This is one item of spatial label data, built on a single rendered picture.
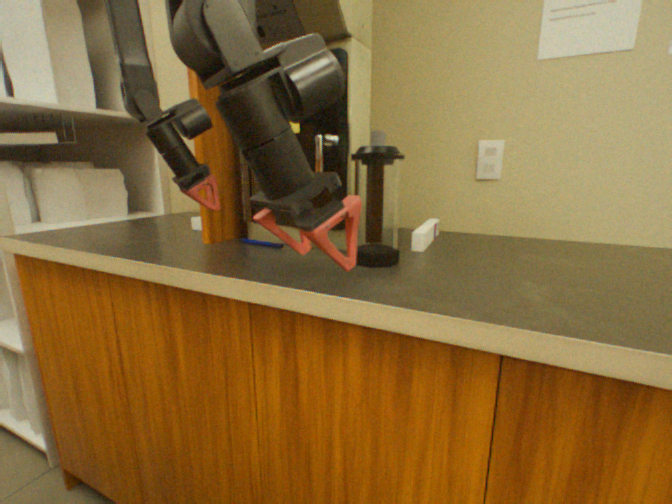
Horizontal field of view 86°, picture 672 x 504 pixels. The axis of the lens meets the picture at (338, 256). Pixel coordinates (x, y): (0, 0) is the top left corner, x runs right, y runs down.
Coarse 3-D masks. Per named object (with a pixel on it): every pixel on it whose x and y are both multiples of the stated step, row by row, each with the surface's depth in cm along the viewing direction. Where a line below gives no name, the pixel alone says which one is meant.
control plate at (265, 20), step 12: (264, 0) 75; (276, 0) 74; (288, 0) 73; (264, 12) 77; (276, 12) 76; (288, 12) 75; (264, 24) 80; (276, 24) 79; (300, 24) 77; (276, 36) 81; (288, 36) 80; (300, 36) 79
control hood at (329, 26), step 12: (300, 0) 73; (312, 0) 72; (324, 0) 71; (336, 0) 70; (348, 0) 74; (300, 12) 75; (312, 12) 74; (324, 12) 73; (336, 12) 72; (348, 12) 75; (312, 24) 76; (324, 24) 75; (336, 24) 74; (348, 24) 75; (324, 36) 78; (336, 36) 77; (348, 36) 77; (264, 48) 85
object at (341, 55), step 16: (336, 48) 78; (320, 112) 83; (336, 112) 81; (304, 128) 86; (320, 128) 84; (336, 128) 82; (304, 144) 87; (336, 144) 83; (336, 160) 84; (256, 192) 96; (336, 192) 86; (256, 208) 97; (320, 208) 88; (336, 224) 87
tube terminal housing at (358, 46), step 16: (352, 0) 76; (368, 0) 82; (352, 16) 77; (368, 16) 83; (352, 32) 77; (368, 32) 84; (352, 48) 78; (368, 48) 86; (352, 64) 79; (368, 64) 86; (352, 80) 80; (368, 80) 87; (352, 96) 80; (368, 96) 88; (352, 112) 81; (368, 112) 89; (352, 128) 82; (368, 128) 90; (352, 144) 83; (368, 144) 91; (352, 176) 85; (352, 192) 86; (256, 224) 100; (272, 240) 99; (336, 240) 90
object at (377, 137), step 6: (372, 132) 72; (378, 132) 71; (384, 132) 72; (372, 138) 72; (378, 138) 72; (384, 138) 72; (372, 144) 72; (378, 144) 72; (384, 144) 73; (360, 150) 71; (366, 150) 70; (372, 150) 70; (378, 150) 69; (384, 150) 69; (390, 150) 70; (396, 150) 71
